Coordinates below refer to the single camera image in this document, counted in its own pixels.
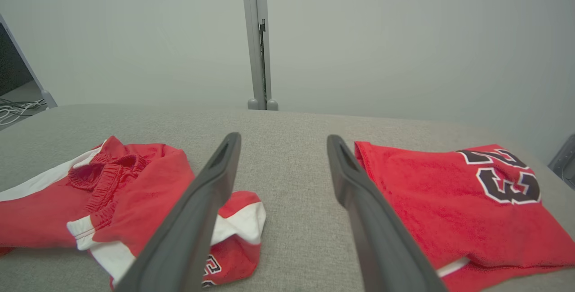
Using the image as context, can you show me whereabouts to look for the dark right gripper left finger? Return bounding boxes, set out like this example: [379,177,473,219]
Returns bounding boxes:
[115,132,243,292]

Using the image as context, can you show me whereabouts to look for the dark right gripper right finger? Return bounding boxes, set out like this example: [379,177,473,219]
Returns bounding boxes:
[326,134,448,292]

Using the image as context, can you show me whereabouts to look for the red white striped jersey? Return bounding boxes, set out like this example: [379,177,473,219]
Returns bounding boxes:
[354,142,575,292]

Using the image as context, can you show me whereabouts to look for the red white shorts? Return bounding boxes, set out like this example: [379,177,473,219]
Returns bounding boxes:
[0,136,266,291]

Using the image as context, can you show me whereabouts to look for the grey metal frame piece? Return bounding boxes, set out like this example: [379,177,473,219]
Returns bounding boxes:
[548,133,575,190]

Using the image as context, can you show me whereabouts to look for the grey partition post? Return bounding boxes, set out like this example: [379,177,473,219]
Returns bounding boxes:
[240,0,273,111]

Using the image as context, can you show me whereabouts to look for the white cable bundle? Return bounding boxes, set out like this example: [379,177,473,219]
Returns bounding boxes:
[0,97,48,126]

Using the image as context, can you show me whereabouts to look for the grey partition end frame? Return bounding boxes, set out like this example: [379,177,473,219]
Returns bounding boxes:
[0,13,58,109]

